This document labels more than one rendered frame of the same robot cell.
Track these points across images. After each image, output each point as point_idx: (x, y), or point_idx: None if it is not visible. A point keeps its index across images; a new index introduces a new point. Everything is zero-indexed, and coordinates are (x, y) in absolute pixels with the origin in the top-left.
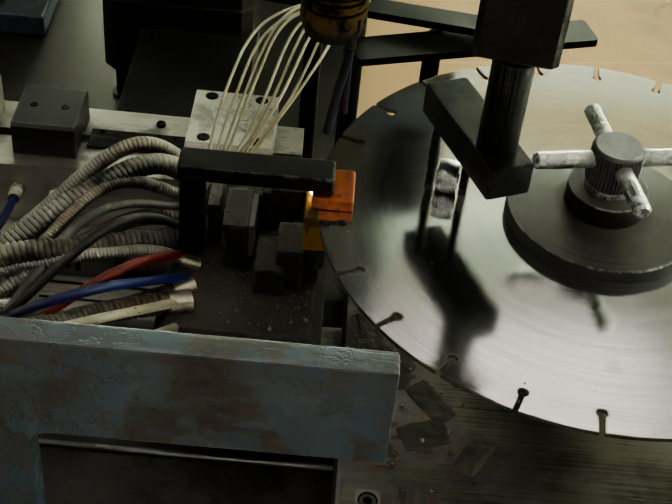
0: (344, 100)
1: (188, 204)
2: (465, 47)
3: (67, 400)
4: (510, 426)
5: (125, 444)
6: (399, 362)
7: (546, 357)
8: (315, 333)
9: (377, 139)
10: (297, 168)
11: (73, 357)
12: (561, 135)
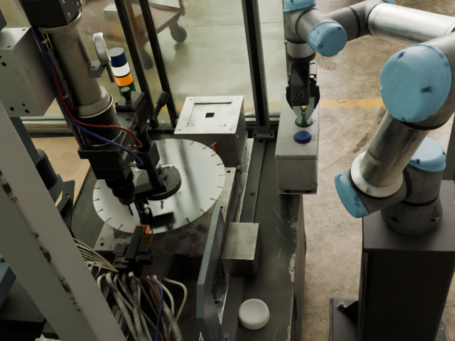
0: (132, 212)
1: (136, 264)
2: (70, 208)
3: (211, 275)
4: (193, 221)
5: None
6: (217, 206)
7: (202, 194)
8: (166, 252)
9: (120, 221)
10: (137, 233)
11: (209, 264)
12: None
